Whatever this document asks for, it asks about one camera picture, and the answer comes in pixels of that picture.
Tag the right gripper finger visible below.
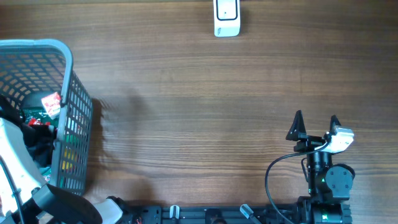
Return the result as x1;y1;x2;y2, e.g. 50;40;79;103
330;114;341;133
285;110;307;141

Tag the small red white snack packet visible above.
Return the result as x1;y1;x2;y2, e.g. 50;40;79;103
41;92;61;119

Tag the red stick sachet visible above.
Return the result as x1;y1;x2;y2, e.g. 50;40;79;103
28;118;51;126

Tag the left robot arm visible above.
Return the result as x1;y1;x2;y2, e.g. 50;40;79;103
1;96;123;224

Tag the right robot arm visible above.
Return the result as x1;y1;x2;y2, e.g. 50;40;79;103
286;110;355;224

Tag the white barcode scanner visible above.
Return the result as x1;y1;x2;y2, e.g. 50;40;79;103
213;0;241;37

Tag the green 3M gloves package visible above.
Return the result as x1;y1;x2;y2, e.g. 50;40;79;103
19;107;60;128

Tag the grey plastic shopping basket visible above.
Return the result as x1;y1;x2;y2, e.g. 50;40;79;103
1;39;93;195

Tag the right black cable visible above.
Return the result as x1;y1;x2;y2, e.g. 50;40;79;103
264;141;330;224

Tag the black cable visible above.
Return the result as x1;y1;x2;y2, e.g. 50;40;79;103
264;141;330;224
0;155;25;224

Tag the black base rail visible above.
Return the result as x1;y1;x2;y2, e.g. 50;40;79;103
124;203;354;224

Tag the left black cable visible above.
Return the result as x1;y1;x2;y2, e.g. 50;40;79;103
0;155;25;224

